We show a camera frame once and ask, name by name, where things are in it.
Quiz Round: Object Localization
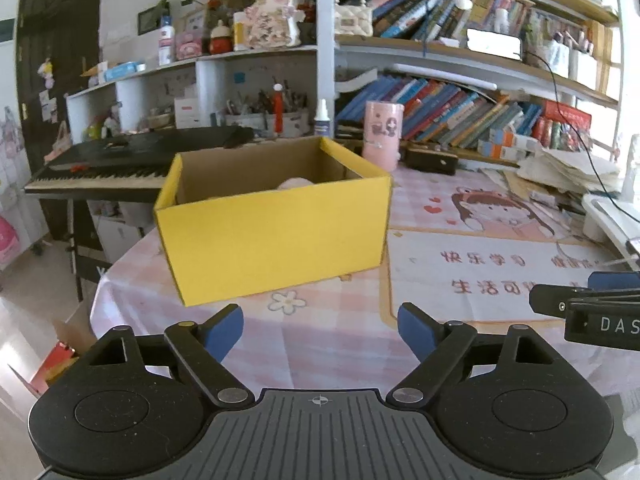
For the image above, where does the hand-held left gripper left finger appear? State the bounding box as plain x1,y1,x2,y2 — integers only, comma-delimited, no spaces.
80,304,253,408

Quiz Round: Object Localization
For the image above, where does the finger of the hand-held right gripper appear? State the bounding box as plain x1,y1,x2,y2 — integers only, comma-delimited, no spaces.
529,284,640,318
588,270,640,294

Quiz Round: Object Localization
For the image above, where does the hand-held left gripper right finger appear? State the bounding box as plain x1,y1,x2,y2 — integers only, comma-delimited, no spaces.
386,302,561,408

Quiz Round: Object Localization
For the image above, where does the yellow cardboard box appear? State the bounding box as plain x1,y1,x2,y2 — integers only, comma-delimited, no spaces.
153,136,393,307

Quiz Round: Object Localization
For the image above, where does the pink printed desktop mat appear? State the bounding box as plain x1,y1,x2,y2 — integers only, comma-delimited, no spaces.
90,160,640,411

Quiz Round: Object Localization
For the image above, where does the pile of papers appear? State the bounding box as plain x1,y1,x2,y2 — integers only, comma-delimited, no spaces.
502,145,626,197

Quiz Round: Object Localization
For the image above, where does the stack of orange white cartons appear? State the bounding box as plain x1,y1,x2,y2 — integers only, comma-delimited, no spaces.
477,129,541,161

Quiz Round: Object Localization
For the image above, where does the dark wooden radio box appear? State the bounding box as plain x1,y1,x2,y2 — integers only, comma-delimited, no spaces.
404,147,460,176

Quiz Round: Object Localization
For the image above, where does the black keyboard stand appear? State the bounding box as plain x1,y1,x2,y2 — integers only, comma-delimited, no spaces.
34,195,117,302

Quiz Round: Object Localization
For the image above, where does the black electronic keyboard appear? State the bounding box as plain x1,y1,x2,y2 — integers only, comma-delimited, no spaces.
24,126,255,196

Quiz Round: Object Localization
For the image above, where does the pink cartoon cylinder container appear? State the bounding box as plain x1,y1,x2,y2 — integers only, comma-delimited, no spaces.
361,101,404,171

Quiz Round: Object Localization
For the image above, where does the slanted row of books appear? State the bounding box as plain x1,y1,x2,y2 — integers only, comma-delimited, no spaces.
335,75,544,149

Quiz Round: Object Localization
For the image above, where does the white box red label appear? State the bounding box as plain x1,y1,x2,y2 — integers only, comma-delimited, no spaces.
174,97,200,130

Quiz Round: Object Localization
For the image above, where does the pen holder with pens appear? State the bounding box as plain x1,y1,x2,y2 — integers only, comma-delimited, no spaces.
225,90,311,139

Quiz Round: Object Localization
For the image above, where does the red white glue bottle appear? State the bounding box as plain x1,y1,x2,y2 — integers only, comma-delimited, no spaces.
271,84,285,136

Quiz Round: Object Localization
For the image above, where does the white spray bottle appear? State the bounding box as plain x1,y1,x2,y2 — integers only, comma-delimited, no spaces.
313,99,332,138

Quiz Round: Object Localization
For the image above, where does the pink backpack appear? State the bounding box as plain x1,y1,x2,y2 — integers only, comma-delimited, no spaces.
0,217,22,267

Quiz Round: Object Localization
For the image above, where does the mounted glowing phone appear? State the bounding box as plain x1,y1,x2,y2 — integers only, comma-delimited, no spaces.
466,27,524,61

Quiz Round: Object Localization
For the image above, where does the blue flat box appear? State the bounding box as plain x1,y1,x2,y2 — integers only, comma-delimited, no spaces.
102,61,146,84

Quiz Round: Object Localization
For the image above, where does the pink cartoon box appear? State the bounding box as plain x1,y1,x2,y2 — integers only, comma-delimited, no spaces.
175,30,203,59

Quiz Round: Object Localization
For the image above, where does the red round jar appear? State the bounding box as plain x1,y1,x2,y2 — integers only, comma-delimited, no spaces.
209,20,233,55

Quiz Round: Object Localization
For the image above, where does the white lotion bottle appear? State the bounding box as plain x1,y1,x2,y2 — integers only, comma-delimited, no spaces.
158,16,176,66

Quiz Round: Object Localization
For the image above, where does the high shelf row of books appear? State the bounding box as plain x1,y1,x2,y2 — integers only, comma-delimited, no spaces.
372,0,616,47

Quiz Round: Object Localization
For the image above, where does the white bookshelf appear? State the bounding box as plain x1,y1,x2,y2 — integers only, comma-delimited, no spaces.
65,0,626,171

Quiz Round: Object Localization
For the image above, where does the floral bag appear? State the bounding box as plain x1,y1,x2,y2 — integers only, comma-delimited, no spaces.
245,0,304,51

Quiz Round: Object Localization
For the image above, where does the white quilted bag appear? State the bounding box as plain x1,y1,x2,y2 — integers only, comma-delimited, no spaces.
334,0,375,37

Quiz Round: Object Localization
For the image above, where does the dark door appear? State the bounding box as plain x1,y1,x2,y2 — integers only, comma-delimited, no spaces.
15,0,104,161

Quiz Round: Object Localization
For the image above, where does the black cable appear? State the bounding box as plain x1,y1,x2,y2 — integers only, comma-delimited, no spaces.
525,52,619,197

